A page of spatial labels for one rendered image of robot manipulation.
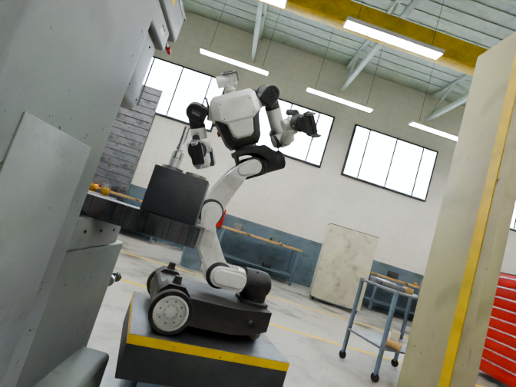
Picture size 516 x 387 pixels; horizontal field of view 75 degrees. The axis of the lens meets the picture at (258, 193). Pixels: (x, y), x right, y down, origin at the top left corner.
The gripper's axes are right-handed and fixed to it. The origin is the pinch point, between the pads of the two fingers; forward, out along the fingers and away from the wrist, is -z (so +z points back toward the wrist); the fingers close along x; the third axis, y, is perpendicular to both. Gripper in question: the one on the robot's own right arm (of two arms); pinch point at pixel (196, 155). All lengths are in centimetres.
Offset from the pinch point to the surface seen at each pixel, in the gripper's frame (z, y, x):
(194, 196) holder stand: -21.0, -2.1, -12.4
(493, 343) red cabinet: 176, 329, -347
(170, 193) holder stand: -20.4, -11.0, -9.8
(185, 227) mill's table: -30.1, -6.7, -21.0
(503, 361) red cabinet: 152, 324, -353
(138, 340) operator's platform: -27, -37, -70
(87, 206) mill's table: -25.3, -41.0, -8.3
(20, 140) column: -81, -25, 23
